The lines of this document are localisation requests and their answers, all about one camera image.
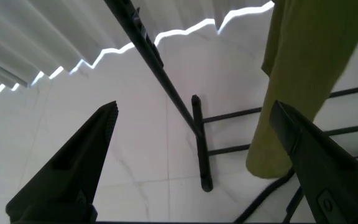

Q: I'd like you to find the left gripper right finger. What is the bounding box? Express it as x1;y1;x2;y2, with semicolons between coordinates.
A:
268;100;358;224

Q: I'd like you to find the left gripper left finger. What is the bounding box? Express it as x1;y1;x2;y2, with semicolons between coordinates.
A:
5;100;119;223

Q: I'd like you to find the green long-sleeved shirt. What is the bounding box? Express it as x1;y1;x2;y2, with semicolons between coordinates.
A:
246;0;358;180

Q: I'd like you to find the black clothes rack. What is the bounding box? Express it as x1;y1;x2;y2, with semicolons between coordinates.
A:
103;0;358;193

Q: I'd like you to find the white curtain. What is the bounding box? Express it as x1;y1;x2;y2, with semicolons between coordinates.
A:
0;0;275;96

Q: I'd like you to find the black cable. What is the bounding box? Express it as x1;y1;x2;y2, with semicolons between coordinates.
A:
233;167;306;224

